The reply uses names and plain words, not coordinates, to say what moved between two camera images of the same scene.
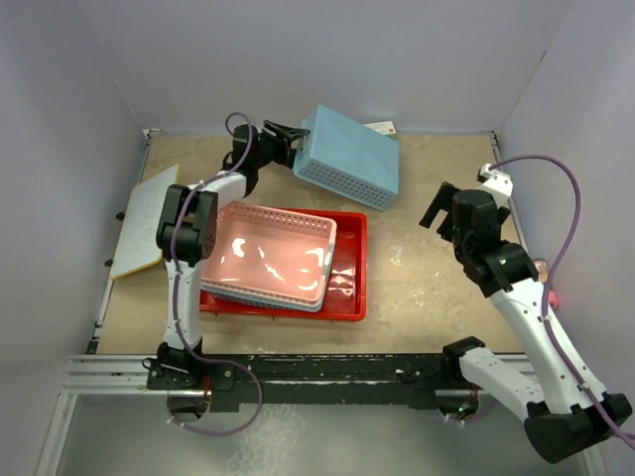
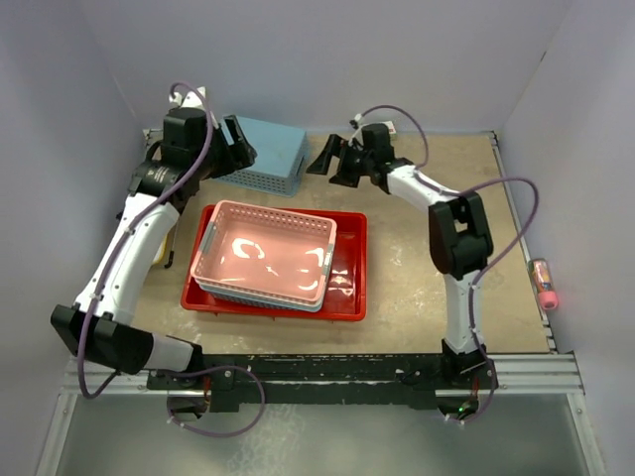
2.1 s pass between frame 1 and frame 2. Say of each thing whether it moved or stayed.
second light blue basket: stayed
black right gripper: moved
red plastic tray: stayed
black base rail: stayed
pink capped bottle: stayed
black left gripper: moved
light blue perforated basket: moved
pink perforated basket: stayed
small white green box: stayed
